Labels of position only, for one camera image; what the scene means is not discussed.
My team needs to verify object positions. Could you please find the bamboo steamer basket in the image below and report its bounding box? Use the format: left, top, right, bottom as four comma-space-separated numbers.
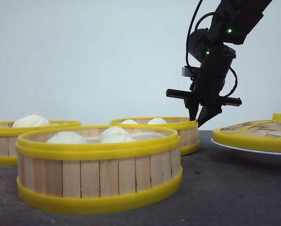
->
15, 125, 182, 214
110, 116, 200, 156
0, 120, 81, 166

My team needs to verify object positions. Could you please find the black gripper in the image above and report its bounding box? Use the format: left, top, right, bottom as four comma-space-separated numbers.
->
166, 45, 242, 127

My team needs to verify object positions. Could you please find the white bun front right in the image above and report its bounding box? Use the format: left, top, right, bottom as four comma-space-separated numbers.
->
98, 126, 136, 143

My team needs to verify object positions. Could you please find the white plate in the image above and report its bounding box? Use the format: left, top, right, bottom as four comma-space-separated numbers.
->
211, 138, 281, 167

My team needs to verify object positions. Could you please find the woven bamboo steamer lid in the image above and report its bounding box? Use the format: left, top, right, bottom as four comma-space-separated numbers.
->
212, 113, 281, 153

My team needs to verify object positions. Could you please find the white bun far left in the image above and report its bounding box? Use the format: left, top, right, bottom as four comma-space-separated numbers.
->
121, 119, 138, 125

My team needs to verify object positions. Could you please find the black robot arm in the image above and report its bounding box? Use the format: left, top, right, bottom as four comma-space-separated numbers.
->
166, 0, 270, 127

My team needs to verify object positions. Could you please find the white bun far right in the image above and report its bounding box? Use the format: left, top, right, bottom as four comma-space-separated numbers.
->
147, 118, 168, 124

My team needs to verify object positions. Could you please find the white bun front left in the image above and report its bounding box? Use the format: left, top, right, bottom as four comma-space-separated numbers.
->
46, 131, 87, 144

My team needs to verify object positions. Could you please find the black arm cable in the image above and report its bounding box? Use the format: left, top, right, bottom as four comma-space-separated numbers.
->
184, 0, 215, 71

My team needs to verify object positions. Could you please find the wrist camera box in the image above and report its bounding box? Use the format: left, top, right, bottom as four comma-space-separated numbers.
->
182, 66, 193, 78

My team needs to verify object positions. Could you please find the white bun in left basket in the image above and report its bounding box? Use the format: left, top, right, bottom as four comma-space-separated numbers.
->
12, 114, 50, 128

